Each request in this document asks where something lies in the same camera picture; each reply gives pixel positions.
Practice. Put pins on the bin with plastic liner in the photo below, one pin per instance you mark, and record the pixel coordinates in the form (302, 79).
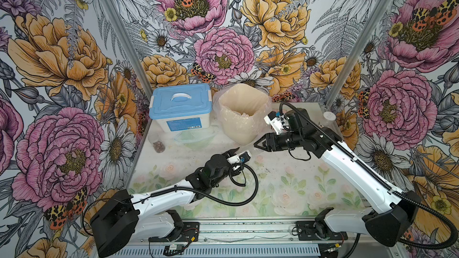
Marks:
(241, 110)

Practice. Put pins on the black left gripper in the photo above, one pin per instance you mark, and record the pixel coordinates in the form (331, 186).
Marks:
(230, 152)

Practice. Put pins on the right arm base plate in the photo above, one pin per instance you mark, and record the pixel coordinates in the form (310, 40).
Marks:
(309, 231)

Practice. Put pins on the clear jar at left edge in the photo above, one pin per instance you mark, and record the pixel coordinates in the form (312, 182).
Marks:
(156, 142)

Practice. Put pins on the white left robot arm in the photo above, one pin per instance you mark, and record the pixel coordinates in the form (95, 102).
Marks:
(126, 217)

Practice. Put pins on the tall jar with white lid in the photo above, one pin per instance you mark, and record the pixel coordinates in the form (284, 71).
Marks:
(329, 116)

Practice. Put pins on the blue lidded storage box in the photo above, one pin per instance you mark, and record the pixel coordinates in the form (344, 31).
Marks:
(181, 108)

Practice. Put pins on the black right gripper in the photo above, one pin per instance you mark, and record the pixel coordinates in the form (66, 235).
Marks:
(269, 137)

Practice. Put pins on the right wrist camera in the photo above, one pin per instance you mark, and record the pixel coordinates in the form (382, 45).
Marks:
(278, 122)

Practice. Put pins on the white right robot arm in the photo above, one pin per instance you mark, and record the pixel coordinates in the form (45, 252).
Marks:
(387, 217)

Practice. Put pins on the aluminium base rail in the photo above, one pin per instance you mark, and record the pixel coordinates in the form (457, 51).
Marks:
(259, 238)

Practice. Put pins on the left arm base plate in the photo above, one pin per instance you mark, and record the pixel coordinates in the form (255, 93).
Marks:
(189, 232)

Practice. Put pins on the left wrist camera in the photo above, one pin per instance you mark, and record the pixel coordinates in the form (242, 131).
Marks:
(240, 158)

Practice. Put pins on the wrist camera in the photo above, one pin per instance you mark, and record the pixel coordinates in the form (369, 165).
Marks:
(240, 158)
(278, 122)

